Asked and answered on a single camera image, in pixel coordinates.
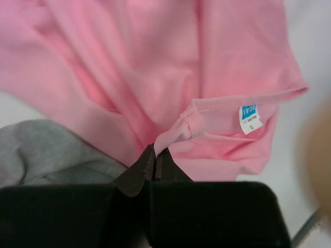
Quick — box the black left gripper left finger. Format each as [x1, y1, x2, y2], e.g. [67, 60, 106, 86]
[1, 145, 155, 247]

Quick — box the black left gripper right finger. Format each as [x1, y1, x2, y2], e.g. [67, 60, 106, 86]
[148, 149, 291, 247]

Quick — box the pink t-shirt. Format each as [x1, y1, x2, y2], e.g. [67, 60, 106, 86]
[1, 1, 308, 181]

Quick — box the tan plastic hanger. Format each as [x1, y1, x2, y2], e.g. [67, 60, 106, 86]
[295, 96, 330, 231]

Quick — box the grey t-shirt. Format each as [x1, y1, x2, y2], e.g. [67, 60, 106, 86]
[1, 120, 125, 187]

